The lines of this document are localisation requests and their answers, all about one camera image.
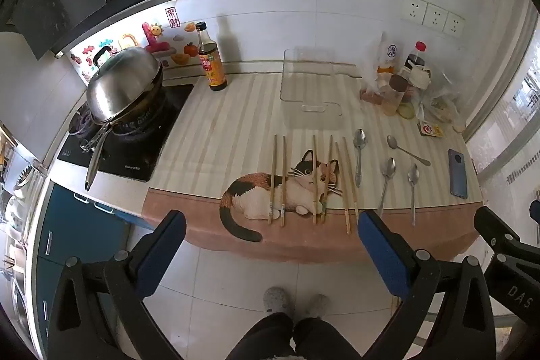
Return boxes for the white label seasoning bottle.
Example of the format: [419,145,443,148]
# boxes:
[376,41,400,76]

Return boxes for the white jar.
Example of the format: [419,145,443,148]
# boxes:
[408,65,432,89]

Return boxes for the dark soy sauce bottle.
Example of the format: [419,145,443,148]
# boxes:
[194,21,228,93]

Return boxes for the metal dish rack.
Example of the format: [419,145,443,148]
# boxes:
[0,123,48,302]

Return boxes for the grey slipper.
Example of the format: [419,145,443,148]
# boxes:
[303,294,332,319]
[263,287,292,317]

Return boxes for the person's dark trousers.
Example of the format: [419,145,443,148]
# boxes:
[242,311,364,360]

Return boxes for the black gas stove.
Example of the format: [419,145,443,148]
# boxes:
[56,84,195,183]

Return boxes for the stainless steel wok lid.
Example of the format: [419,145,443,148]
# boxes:
[86,47,165,124]

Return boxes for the cat print striped mat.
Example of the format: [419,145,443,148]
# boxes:
[141,71,484,265]

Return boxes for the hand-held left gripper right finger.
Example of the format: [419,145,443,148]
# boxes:
[356,209,495,360]

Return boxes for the white wall socket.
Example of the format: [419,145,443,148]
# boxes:
[423,2,449,31]
[442,11,466,37]
[399,0,427,24]

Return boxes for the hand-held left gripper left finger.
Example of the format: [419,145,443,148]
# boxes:
[46,209,188,360]

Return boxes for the metal wok with handle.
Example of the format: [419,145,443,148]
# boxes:
[77,73,166,192]

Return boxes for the metal spoon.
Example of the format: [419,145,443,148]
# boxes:
[407,163,421,227]
[376,158,398,218]
[386,135,432,167]
[353,128,367,188]

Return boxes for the clear plastic container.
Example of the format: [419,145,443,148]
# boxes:
[279,46,345,118]

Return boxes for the blue kitchen cabinet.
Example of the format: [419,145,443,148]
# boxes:
[31,180,142,344]

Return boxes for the brown lid spice jar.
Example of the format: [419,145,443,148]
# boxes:
[381,74,411,117]

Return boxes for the blue smartphone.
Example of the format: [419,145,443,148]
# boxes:
[448,148,469,199]

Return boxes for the red cap dark bottle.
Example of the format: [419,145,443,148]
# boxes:
[404,40,428,70]

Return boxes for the small colourful packet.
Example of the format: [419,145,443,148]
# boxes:
[416,121,447,139]

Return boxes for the window frame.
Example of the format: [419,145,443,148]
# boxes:
[464,0,540,201]

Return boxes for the reddish sausage packet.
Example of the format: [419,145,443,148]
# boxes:
[359,88,384,107]

